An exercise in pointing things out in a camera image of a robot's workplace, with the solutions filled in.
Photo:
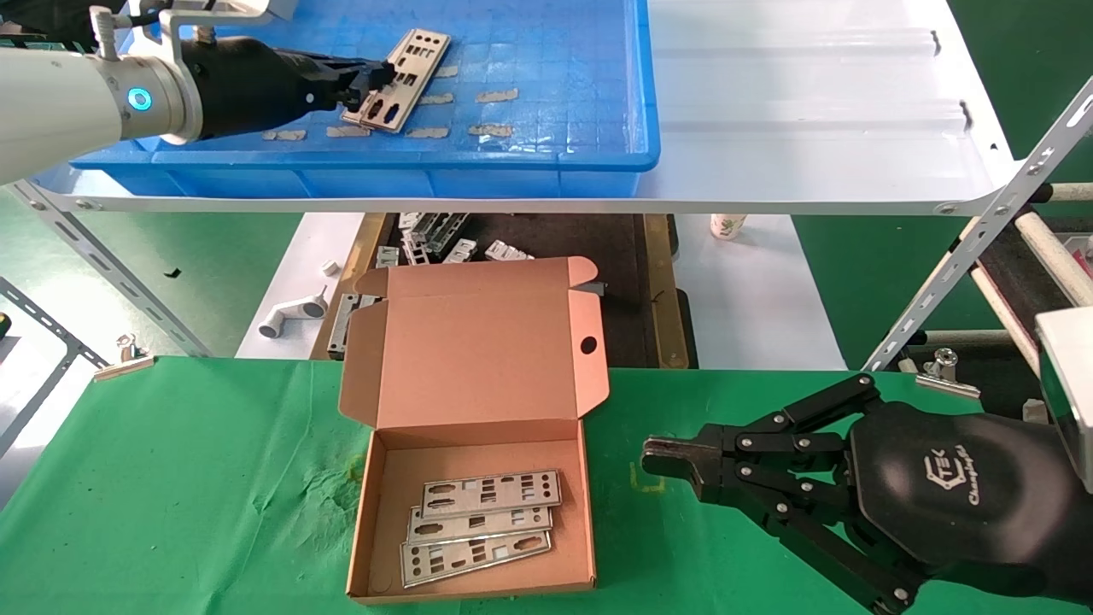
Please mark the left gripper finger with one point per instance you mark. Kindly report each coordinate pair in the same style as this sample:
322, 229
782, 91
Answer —
350, 68
337, 94

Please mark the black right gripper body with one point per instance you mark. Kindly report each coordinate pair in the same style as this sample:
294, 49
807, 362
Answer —
956, 495

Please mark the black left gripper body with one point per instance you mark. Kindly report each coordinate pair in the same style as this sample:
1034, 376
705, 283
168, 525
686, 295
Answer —
248, 85

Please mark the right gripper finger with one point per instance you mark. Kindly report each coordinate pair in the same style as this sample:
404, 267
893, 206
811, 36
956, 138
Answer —
794, 504
768, 444

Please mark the blue plastic tray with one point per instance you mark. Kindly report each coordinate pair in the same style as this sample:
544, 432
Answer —
555, 85

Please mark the brown cardboard box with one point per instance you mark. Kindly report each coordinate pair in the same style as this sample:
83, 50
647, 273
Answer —
478, 359

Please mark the silver binder clip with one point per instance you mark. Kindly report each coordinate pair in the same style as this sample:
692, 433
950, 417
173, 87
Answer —
943, 369
126, 359

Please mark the black chair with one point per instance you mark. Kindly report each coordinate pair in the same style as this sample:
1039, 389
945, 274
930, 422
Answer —
51, 21

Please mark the white plastic pipe fitting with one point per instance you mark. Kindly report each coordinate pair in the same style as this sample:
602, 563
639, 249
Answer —
295, 309

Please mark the grey slotted shelf strut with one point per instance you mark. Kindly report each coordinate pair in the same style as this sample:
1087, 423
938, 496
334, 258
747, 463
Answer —
111, 266

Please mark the white pipe flow rack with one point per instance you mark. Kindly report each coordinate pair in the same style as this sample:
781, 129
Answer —
1055, 256

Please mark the white slotted shelf strut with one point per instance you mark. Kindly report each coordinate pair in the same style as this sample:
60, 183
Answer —
982, 224

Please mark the white metal shelf board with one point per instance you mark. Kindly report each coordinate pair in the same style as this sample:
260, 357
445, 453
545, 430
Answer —
811, 128

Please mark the green table cloth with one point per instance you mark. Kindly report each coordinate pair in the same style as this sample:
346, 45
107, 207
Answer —
213, 478

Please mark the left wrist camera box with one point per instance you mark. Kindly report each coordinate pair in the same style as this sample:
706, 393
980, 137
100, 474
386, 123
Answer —
239, 7

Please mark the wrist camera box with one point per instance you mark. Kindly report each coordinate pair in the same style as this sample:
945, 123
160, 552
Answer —
1072, 384
239, 7

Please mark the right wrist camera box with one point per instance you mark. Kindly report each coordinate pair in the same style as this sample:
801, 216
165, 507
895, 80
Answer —
1072, 384

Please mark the long grey metal bracket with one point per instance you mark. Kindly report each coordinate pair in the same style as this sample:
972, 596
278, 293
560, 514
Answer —
341, 329

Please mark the grey slotted floor rail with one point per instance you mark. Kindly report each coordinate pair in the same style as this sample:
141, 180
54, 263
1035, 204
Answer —
51, 323

